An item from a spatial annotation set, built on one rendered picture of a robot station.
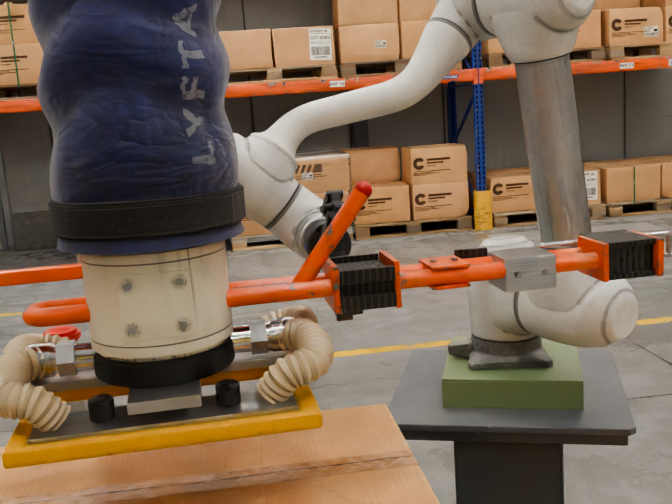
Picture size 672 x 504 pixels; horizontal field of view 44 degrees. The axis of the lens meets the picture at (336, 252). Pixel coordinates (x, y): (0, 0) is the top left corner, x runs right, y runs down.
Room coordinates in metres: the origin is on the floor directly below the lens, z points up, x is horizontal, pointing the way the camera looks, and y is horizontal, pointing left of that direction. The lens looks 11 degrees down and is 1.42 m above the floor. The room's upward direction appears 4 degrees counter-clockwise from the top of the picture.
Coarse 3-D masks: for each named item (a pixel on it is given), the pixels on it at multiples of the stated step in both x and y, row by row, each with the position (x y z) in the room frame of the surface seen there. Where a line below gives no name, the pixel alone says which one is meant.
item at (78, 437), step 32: (224, 384) 0.89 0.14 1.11; (96, 416) 0.86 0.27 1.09; (128, 416) 0.88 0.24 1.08; (160, 416) 0.87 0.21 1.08; (192, 416) 0.87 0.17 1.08; (224, 416) 0.86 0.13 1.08; (256, 416) 0.87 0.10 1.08; (288, 416) 0.86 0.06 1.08; (320, 416) 0.87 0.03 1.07; (32, 448) 0.82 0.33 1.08; (64, 448) 0.82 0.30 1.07; (96, 448) 0.83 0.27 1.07; (128, 448) 0.83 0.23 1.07; (160, 448) 0.84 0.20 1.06
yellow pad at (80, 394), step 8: (240, 352) 1.09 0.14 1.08; (248, 352) 1.09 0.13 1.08; (256, 368) 1.04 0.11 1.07; (264, 368) 1.05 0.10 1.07; (208, 376) 1.03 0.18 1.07; (216, 376) 1.03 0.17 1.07; (224, 376) 1.04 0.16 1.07; (232, 376) 1.04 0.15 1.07; (240, 376) 1.04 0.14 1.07; (248, 376) 1.04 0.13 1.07; (256, 376) 1.04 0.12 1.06; (208, 384) 1.03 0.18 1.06; (56, 392) 1.00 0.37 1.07; (64, 392) 1.00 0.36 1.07; (72, 392) 1.00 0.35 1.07; (80, 392) 1.01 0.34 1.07; (88, 392) 1.01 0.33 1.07; (96, 392) 1.01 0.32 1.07; (104, 392) 1.01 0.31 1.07; (112, 392) 1.01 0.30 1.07; (120, 392) 1.01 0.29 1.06; (128, 392) 1.02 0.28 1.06; (64, 400) 1.00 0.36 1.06; (72, 400) 1.01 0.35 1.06; (80, 400) 1.01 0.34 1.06
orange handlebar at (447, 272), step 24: (72, 264) 1.21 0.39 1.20; (408, 264) 1.05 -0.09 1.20; (432, 264) 1.02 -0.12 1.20; (456, 264) 1.01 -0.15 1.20; (480, 264) 1.02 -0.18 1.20; (576, 264) 1.04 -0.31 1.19; (240, 288) 0.98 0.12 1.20; (264, 288) 0.98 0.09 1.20; (288, 288) 0.98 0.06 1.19; (312, 288) 0.98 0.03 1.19; (408, 288) 1.01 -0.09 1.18; (432, 288) 1.01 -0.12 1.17; (24, 312) 0.94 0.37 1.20; (48, 312) 0.93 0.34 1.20; (72, 312) 0.94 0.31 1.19
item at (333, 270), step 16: (336, 256) 1.06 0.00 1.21; (352, 256) 1.06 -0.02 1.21; (368, 256) 1.07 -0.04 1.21; (384, 256) 1.03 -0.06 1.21; (336, 272) 0.97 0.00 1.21; (352, 272) 0.97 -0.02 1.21; (368, 272) 0.97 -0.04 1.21; (384, 272) 0.98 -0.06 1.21; (336, 288) 0.97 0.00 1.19; (352, 288) 0.98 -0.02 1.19; (368, 288) 0.98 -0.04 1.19; (384, 288) 0.98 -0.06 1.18; (400, 288) 0.99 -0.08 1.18; (336, 304) 0.97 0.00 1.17; (352, 304) 0.97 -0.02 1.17; (368, 304) 0.97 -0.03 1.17; (384, 304) 0.98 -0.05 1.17; (400, 304) 0.99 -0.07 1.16
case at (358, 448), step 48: (288, 432) 1.13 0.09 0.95; (336, 432) 1.11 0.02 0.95; (384, 432) 1.10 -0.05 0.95; (0, 480) 1.03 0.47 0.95; (48, 480) 1.02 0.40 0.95; (96, 480) 1.01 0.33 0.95; (144, 480) 1.00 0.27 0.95; (192, 480) 0.99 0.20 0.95; (240, 480) 0.98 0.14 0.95; (288, 480) 0.97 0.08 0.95; (336, 480) 0.96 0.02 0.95; (384, 480) 0.95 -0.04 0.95
